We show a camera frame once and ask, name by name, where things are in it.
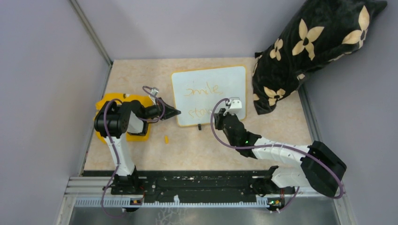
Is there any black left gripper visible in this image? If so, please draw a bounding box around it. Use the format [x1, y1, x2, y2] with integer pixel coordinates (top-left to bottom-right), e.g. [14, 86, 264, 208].
[141, 97, 181, 120]

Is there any white whiteboard yellow rim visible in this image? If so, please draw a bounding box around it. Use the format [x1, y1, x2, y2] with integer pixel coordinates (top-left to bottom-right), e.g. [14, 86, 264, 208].
[171, 66, 247, 127]

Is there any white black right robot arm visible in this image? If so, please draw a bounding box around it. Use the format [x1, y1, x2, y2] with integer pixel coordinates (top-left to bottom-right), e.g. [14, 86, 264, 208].
[212, 108, 347, 198]

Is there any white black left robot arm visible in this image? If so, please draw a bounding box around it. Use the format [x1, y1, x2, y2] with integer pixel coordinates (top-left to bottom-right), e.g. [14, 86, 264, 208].
[94, 98, 181, 194]

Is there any black floral pillow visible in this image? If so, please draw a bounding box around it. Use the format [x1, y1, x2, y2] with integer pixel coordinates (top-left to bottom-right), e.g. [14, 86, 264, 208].
[252, 0, 388, 115]

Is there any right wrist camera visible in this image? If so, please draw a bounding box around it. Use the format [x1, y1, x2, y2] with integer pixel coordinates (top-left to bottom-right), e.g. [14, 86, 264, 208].
[223, 97, 243, 116]

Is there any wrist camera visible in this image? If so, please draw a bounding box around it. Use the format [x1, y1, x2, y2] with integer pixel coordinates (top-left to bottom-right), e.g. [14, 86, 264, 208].
[149, 87, 159, 99]
[223, 97, 243, 116]

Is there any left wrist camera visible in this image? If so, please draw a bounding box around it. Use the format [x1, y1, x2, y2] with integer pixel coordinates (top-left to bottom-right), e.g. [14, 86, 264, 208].
[149, 87, 159, 99]

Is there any aluminium frame post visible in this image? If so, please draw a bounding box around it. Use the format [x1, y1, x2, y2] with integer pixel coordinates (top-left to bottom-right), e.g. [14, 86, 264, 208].
[68, 0, 113, 67]

